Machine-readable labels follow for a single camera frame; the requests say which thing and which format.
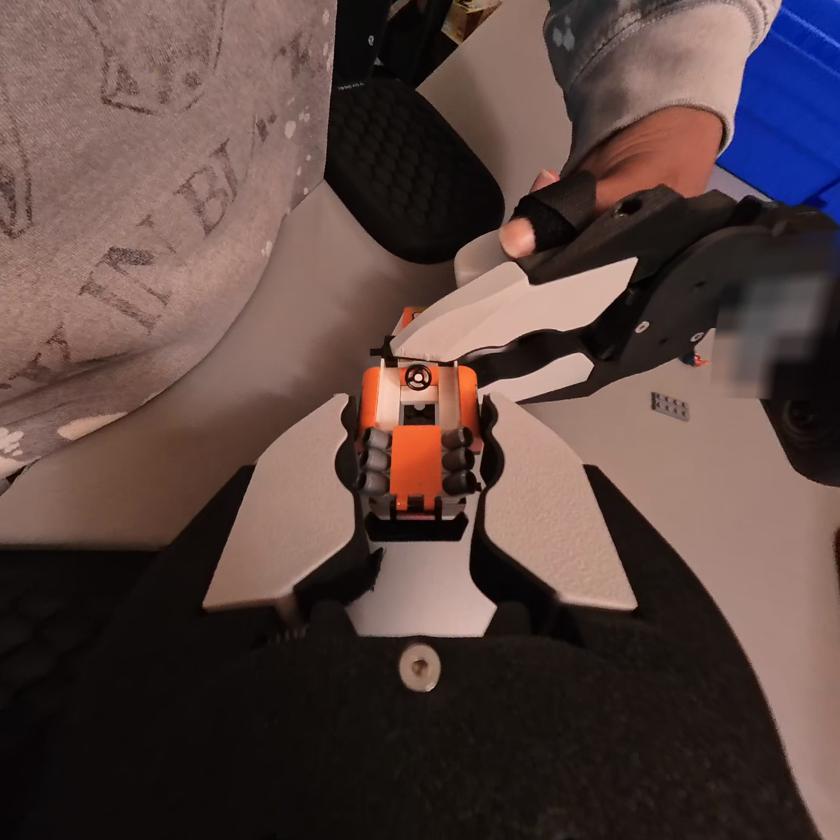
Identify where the person's left hand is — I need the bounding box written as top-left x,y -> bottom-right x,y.
499,105 -> 727,261

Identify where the orange white lego car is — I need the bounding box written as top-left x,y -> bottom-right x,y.
352,305 -> 489,542

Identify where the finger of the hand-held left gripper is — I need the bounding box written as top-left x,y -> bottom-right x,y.
466,344 -> 618,404
385,250 -> 644,362

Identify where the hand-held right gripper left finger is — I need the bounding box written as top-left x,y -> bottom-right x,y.
201,392 -> 384,618

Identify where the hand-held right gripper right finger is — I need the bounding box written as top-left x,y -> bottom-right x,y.
466,392 -> 640,618

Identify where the black honeycomb wrist rest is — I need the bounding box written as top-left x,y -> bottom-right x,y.
0,545 -> 172,840
325,77 -> 506,263

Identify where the blue storage bin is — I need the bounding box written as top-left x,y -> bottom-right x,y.
716,0 -> 840,217

